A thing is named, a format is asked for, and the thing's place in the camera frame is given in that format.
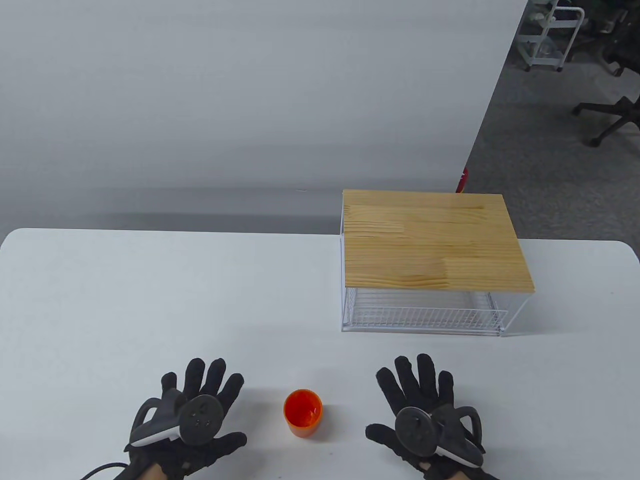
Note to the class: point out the person's left hand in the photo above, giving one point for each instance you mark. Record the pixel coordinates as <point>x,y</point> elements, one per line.
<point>217,375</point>

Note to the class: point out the person's right hand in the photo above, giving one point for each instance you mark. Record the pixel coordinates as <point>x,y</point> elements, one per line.
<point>420,380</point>

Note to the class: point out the white mesh sliding drawer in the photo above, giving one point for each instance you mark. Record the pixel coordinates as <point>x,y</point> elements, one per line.
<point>400,317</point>

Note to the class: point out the orange plastic cup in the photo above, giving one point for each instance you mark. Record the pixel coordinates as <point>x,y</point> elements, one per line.
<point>302,415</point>

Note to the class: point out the person's left forearm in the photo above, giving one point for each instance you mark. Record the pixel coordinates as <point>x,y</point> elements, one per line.
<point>156,473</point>

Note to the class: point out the black left hand controller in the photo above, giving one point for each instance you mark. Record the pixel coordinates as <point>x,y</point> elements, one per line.
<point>202,420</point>

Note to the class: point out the black hand controller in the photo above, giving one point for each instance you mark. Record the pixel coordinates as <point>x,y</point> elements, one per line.
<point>202,420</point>
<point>415,430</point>

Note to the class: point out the black right hand controller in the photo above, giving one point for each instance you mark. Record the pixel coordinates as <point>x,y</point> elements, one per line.
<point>415,430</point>

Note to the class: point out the red fire extinguisher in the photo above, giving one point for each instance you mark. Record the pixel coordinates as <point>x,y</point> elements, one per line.
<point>462,180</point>

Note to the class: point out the black office chair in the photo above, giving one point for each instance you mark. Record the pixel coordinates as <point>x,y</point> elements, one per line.
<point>620,112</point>
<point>622,45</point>

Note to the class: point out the white utility cart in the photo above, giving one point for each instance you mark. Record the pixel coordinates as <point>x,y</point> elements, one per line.
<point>547,35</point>

